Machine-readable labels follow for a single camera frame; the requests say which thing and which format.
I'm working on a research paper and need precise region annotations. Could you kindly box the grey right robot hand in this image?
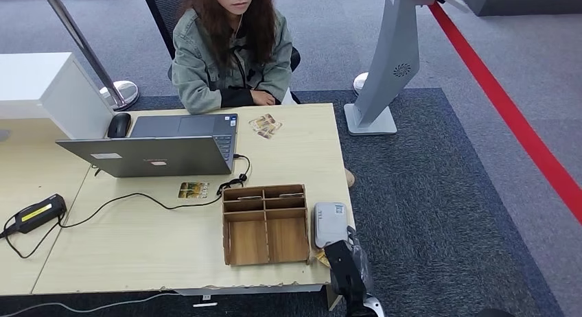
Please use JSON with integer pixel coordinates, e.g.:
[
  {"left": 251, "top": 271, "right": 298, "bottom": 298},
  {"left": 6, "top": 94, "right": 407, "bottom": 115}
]
[{"left": 324, "top": 240, "right": 364, "bottom": 307}]

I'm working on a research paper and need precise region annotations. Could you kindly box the person's right hand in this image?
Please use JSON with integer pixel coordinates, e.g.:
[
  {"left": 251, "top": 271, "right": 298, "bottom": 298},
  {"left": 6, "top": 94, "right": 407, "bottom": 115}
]
[{"left": 251, "top": 89, "right": 277, "bottom": 107}]

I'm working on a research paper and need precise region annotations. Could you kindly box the white card reader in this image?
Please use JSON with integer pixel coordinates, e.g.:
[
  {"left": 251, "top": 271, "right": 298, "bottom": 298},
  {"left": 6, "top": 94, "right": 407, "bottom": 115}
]
[{"left": 312, "top": 201, "right": 349, "bottom": 250}]

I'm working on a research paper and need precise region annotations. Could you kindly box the person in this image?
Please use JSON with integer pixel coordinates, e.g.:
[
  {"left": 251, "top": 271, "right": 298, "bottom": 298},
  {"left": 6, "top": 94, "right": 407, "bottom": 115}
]
[{"left": 170, "top": 0, "right": 301, "bottom": 115}]

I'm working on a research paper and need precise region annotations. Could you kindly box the clear plastic wrap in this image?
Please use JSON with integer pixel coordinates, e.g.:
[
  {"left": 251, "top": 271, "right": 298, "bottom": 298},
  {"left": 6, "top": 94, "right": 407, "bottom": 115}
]
[{"left": 346, "top": 226, "right": 377, "bottom": 302}]

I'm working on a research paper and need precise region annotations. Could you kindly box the wooden desk organizer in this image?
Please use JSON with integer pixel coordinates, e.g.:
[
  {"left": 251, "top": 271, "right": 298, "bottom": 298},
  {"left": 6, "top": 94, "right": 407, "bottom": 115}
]
[{"left": 221, "top": 183, "right": 312, "bottom": 267}]

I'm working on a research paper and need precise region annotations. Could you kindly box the grey laptop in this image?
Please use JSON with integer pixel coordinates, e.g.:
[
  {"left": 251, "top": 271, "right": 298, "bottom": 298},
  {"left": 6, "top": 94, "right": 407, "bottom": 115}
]
[{"left": 55, "top": 113, "right": 239, "bottom": 178}]

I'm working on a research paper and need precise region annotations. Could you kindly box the grey kiosk stand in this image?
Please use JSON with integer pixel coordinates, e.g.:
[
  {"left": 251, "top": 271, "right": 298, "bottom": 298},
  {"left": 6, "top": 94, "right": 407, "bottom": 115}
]
[{"left": 343, "top": 0, "right": 472, "bottom": 137}]

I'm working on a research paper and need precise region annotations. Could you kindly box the black mesh office chair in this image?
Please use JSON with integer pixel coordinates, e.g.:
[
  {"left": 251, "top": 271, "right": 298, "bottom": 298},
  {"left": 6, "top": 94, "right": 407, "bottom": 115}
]
[{"left": 141, "top": 0, "right": 302, "bottom": 104}]

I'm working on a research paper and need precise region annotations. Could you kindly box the black computer mouse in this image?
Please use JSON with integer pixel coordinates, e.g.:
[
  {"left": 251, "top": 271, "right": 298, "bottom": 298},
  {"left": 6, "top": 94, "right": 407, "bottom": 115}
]
[{"left": 106, "top": 113, "right": 132, "bottom": 139}]

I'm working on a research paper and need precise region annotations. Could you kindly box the red barrier belt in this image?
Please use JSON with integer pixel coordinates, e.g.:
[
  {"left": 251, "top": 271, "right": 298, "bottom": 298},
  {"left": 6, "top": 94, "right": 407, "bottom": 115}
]
[{"left": 428, "top": 2, "right": 582, "bottom": 226}]

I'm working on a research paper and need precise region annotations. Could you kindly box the white cabinet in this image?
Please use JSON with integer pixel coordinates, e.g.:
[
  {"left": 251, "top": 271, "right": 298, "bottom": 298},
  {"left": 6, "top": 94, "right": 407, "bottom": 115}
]
[{"left": 0, "top": 52, "right": 115, "bottom": 140}]

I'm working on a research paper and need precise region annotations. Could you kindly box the black laptop power adapter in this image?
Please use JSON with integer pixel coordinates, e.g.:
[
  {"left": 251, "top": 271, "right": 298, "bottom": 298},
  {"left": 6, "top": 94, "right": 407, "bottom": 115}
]
[{"left": 0, "top": 193, "right": 68, "bottom": 240}]

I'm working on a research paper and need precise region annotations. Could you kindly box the grey display platform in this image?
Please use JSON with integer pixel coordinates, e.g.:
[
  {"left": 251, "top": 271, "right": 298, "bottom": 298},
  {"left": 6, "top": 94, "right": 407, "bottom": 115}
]
[{"left": 452, "top": 0, "right": 582, "bottom": 17}]

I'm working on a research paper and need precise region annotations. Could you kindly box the black laptop charger cable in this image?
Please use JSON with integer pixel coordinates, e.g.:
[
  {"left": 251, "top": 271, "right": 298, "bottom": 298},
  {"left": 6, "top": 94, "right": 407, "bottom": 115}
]
[{"left": 58, "top": 154, "right": 252, "bottom": 229}]

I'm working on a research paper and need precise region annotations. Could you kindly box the white floor cable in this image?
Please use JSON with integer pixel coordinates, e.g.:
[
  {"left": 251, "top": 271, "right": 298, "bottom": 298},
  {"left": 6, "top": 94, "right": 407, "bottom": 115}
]
[{"left": 0, "top": 291, "right": 183, "bottom": 317}]

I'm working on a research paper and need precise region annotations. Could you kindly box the black mains cord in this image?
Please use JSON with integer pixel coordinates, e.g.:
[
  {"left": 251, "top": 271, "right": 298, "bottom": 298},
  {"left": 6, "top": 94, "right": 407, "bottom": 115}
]
[{"left": 2, "top": 213, "right": 62, "bottom": 260}]

